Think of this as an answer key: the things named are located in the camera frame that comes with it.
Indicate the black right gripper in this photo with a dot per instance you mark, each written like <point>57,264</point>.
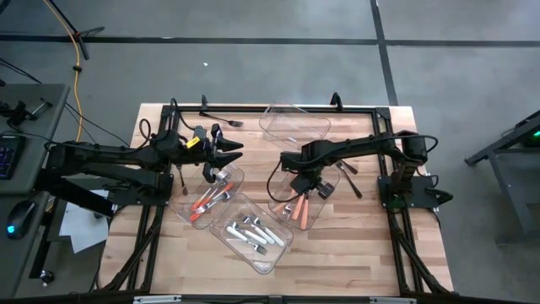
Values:
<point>308,183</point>

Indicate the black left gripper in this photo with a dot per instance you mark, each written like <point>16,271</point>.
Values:
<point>202,154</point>

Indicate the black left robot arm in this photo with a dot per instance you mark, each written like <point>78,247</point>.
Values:
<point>105,154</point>

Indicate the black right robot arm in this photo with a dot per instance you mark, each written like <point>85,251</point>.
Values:
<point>358,145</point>

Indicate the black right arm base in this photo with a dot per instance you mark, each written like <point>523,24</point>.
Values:
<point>422,200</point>

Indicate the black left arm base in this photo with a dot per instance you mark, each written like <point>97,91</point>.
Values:
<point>126,197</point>

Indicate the clear plastic bin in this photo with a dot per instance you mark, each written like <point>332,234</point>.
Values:
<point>181,207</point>
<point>278,122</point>
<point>325,207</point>
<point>253,262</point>

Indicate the black fork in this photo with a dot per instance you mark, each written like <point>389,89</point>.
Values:
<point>184,188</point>
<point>352,169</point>
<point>354,188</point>
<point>238,123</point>

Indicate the yellow label tag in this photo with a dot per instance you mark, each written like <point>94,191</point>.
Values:
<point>193,142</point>

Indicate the white paper sheets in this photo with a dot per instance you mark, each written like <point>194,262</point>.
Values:
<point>80,228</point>

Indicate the grey side desk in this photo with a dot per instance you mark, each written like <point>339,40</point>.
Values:
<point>50,131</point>

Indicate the black tripod stand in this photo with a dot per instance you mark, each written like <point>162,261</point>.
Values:
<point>93,30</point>

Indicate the grey metal stand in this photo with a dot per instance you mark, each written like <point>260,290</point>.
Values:
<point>519,190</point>

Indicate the black clamp tool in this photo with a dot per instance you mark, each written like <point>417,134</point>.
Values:
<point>19,112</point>

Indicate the black computer mouse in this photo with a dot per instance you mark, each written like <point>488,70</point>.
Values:
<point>23,215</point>

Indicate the black keyboard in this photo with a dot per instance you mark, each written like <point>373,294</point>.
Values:
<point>10,156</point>

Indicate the black round knob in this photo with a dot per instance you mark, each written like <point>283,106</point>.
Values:
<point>46,276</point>

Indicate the black aluminium table frame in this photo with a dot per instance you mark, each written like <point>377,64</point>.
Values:
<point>253,108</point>

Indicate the black frame bracket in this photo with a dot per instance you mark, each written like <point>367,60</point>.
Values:
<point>204,103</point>
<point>336,101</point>

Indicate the silver table bracket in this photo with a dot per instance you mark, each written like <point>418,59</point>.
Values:
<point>392,300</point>
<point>156,300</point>

